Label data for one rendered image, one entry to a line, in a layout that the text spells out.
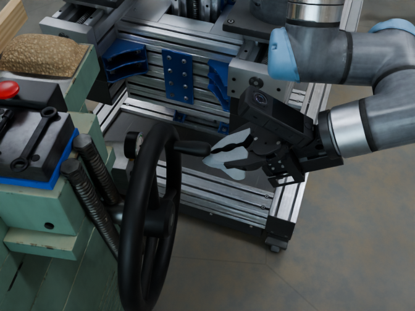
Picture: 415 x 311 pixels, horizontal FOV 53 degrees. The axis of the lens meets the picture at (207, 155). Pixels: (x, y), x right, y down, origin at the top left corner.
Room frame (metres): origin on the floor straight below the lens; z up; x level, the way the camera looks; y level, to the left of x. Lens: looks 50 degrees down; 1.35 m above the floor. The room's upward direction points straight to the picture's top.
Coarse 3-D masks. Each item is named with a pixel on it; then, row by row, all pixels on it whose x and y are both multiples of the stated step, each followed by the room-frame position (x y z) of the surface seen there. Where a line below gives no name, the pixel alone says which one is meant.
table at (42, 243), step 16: (80, 64) 0.58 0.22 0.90; (96, 64) 0.63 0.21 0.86; (48, 80) 0.54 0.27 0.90; (64, 80) 0.54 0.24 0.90; (80, 80) 0.56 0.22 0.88; (64, 96) 0.50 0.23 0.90; (80, 96) 0.54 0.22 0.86; (112, 160) 0.40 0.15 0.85; (96, 192) 0.34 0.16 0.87; (0, 224) 0.27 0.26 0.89; (0, 240) 0.26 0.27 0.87; (16, 240) 0.26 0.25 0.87; (32, 240) 0.26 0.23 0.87; (48, 240) 0.26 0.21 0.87; (64, 240) 0.26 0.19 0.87; (80, 240) 0.26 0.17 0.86; (0, 256) 0.24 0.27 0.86; (48, 256) 0.25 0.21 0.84; (64, 256) 0.24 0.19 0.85
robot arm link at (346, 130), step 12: (336, 108) 0.41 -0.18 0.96; (348, 108) 0.40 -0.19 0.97; (336, 120) 0.39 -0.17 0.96; (348, 120) 0.38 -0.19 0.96; (360, 120) 0.38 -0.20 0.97; (336, 132) 0.37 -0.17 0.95; (348, 132) 0.37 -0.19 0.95; (360, 132) 0.37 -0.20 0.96; (336, 144) 0.37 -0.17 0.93; (348, 144) 0.36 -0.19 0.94; (360, 144) 0.36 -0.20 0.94; (348, 156) 0.36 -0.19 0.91
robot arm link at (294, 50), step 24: (288, 0) 0.53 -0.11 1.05; (312, 0) 0.50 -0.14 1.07; (336, 0) 0.50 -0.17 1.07; (288, 24) 0.51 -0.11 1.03; (312, 24) 0.49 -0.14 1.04; (336, 24) 0.49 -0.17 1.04; (288, 48) 0.47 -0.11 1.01; (312, 48) 0.47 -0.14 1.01; (336, 48) 0.47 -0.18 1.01; (288, 72) 0.46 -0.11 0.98; (312, 72) 0.46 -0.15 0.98; (336, 72) 0.46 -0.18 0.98
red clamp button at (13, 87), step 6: (0, 84) 0.38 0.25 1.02; (6, 84) 0.38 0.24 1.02; (12, 84) 0.38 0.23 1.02; (0, 90) 0.37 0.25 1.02; (6, 90) 0.37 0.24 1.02; (12, 90) 0.37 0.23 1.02; (18, 90) 0.38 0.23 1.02; (0, 96) 0.36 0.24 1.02; (6, 96) 0.36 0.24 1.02; (12, 96) 0.37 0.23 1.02
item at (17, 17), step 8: (16, 0) 0.72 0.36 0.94; (8, 8) 0.69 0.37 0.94; (16, 8) 0.70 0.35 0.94; (24, 8) 0.72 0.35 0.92; (0, 16) 0.67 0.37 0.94; (8, 16) 0.67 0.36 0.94; (16, 16) 0.69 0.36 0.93; (24, 16) 0.71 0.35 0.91; (0, 24) 0.64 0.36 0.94; (8, 24) 0.66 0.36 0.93; (16, 24) 0.68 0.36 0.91; (0, 32) 0.63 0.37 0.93; (8, 32) 0.65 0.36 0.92; (16, 32) 0.67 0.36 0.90; (0, 40) 0.62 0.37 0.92; (8, 40) 0.64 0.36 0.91; (0, 48) 0.61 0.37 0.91
